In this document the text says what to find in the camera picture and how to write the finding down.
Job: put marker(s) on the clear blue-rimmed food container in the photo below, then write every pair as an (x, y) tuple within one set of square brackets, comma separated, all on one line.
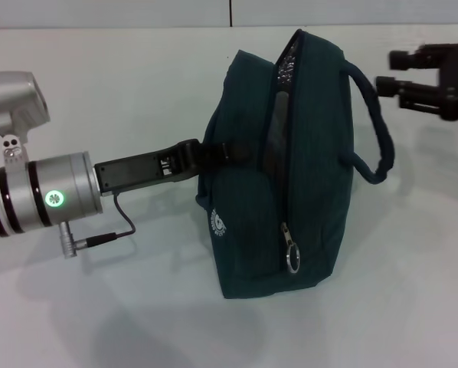
[(280, 111)]

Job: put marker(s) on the dark teal zipper bag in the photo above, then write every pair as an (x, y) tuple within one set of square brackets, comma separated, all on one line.
[(313, 191)]

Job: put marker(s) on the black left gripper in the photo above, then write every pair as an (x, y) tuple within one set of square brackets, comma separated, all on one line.
[(137, 172)]

